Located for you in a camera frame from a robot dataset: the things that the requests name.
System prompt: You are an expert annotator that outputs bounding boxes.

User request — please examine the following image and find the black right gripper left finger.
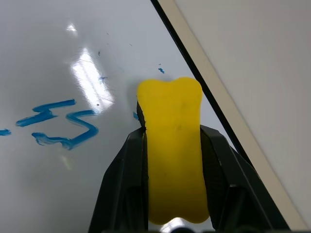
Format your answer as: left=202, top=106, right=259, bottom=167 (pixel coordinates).
left=87, top=126, right=149, bottom=233

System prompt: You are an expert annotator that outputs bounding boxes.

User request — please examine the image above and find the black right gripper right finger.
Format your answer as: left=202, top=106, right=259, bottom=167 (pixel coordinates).
left=199, top=124, right=291, bottom=231

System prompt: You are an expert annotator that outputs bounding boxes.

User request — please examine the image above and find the yellow whiteboard eraser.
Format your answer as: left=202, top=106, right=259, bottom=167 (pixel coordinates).
left=136, top=77, right=210, bottom=225

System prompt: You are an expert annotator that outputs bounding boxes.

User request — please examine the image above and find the black-framed whiteboard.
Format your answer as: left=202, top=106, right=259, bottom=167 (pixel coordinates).
left=0, top=0, right=257, bottom=233

